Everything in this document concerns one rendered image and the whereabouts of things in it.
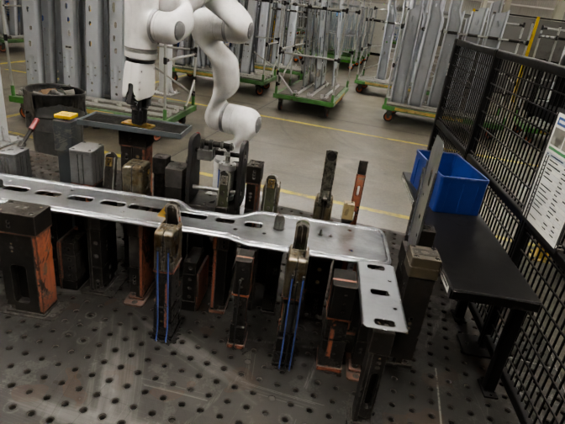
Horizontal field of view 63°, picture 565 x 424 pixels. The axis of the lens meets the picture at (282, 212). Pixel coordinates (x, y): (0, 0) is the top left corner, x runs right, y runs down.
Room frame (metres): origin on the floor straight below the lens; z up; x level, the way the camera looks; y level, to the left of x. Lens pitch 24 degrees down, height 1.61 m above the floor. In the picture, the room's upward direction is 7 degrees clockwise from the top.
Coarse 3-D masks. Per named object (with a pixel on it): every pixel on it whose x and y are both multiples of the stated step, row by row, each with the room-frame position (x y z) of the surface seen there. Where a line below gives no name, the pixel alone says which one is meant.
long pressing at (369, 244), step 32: (0, 192) 1.25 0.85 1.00; (32, 192) 1.28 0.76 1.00; (64, 192) 1.30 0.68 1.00; (96, 192) 1.33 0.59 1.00; (128, 192) 1.36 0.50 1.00; (160, 224) 1.18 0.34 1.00; (192, 224) 1.20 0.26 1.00; (224, 224) 1.23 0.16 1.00; (288, 224) 1.28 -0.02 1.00; (320, 224) 1.31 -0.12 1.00; (320, 256) 1.12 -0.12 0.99; (352, 256) 1.13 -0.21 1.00; (384, 256) 1.16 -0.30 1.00
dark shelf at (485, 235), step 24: (408, 192) 1.68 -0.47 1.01; (432, 216) 1.42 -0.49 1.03; (456, 216) 1.44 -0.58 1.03; (480, 216) 1.47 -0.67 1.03; (456, 240) 1.26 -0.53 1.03; (480, 240) 1.28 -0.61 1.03; (456, 264) 1.10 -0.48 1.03; (480, 264) 1.12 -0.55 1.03; (504, 264) 1.14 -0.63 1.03; (456, 288) 0.98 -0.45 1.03; (480, 288) 1.00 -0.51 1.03; (504, 288) 1.01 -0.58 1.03; (528, 288) 1.03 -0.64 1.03
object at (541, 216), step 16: (560, 112) 1.21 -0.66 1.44; (560, 128) 1.18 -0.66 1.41; (560, 144) 1.15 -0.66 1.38; (560, 160) 1.13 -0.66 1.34; (544, 176) 1.17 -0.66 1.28; (560, 176) 1.10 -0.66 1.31; (528, 192) 1.22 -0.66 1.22; (544, 192) 1.14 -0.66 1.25; (560, 192) 1.07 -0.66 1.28; (528, 208) 1.19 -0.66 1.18; (544, 208) 1.12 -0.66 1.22; (560, 208) 1.05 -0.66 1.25; (528, 224) 1.16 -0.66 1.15; (544, 224) 1.09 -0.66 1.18; (560, 224) 1.02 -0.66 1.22; (544, 240) 1.06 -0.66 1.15; (560, 240) 1.00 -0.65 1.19
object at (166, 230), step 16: (160, 240) 1.04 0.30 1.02; (176, 240) 1.07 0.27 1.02; (160, 256) 1.04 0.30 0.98; (176, 256) 1.08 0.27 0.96; (160, 272) 1.04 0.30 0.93; (176, 272) 1.09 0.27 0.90; (160, 288) 1.05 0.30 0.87; (176, 288) 1.09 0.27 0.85; (160, 304) 1.05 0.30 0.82; (176, 304) 1.08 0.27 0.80; (160, 320) 1.05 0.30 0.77; (176, 320) 1.08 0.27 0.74; (160, 336) 1.04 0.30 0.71; (176, 336) 1.06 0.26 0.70
